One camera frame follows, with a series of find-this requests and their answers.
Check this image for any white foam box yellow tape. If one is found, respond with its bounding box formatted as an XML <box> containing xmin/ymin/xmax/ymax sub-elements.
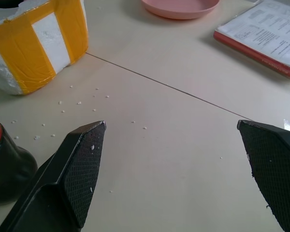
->
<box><xmin>0</xmin><ymin>0</ymin><xmax>89</xmax><ymax>96</ymax></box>

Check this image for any dark bottle red label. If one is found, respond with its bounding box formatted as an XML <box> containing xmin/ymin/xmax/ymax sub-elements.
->
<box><xmin>0</xmin><ymin>116</ymin><xmax>38</xmax><ymax>205</ymax></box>

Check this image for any pink plastic plate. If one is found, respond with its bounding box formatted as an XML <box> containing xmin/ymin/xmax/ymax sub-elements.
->
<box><xmin>141</xmin><ymin>0</ymin><xmax>220</xmax><ymax>20</ymax></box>

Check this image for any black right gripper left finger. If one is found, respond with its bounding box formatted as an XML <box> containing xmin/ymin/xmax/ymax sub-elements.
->
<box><xmin>0</xmin><ymin>120</ymin><xmax>108</xmax><ymax>232</ymax></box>

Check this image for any red book in plastic wrap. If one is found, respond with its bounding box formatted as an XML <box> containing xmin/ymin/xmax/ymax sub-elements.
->
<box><xmin>213</xmin><ymin>0</ymin><xmax>290</xmax><ymax>80</ymax></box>

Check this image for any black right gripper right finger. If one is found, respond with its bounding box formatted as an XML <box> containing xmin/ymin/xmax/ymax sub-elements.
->
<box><xmin>236</xmin><ymin>119</ymin><xmax>290</xmax><ymax>232</ymax></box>

